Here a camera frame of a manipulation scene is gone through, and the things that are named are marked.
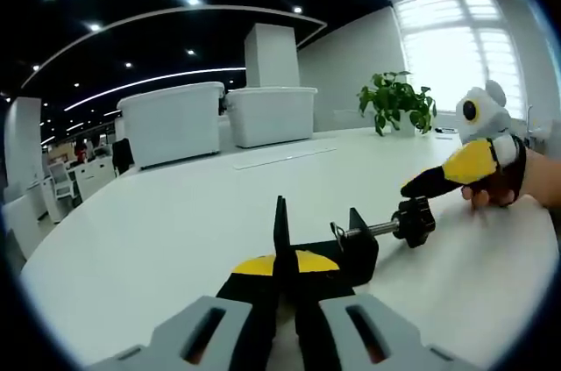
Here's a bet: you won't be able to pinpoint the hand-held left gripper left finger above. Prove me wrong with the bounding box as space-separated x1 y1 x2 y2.
87 253 282 371

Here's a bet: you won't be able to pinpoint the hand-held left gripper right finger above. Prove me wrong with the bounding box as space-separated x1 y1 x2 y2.
287 249 479 371

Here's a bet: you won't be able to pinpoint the black fixed fixture clamp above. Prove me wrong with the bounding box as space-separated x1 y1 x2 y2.
273 195 438 297

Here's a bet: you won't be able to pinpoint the white desk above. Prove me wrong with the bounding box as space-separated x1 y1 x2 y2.
19 127 561 367

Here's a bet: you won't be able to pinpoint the person's right hand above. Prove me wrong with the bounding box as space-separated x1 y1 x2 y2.
459 136 535 211

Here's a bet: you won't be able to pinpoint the window with white blinds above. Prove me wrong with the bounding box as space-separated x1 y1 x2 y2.
389 0 527 120

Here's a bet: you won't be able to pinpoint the green potted plant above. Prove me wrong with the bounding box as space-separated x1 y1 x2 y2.
357 70 438 138

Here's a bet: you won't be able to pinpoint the white office chair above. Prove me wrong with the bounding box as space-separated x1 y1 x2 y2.
47 162 83 223

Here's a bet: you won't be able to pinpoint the black office chair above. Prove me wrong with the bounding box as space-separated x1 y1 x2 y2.
111 137 135 177

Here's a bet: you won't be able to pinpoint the white plastic storage box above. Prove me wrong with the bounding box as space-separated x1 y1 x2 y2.
224 86 320 149
116 81 227 170

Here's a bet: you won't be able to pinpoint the white square pillar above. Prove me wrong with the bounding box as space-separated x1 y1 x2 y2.
244 23 302 89
2 96 45 196

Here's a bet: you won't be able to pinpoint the round ceiling spotlights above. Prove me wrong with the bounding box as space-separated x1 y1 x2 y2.
30 0 303 100

